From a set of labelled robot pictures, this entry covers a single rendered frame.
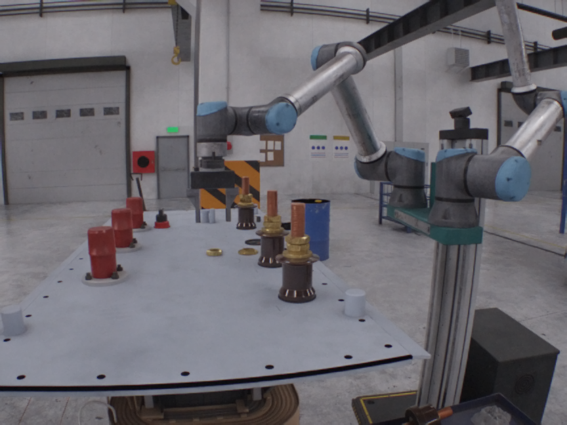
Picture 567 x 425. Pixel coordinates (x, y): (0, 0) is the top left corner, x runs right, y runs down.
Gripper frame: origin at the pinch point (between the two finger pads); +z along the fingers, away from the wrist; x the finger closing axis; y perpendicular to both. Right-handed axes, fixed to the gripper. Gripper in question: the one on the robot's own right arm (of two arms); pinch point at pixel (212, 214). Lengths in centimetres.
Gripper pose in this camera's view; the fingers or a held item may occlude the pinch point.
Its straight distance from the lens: 125.3
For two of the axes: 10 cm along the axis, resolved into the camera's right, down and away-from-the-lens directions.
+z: 0.0, 9.9, 1.5
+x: -9.7, 0.3, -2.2
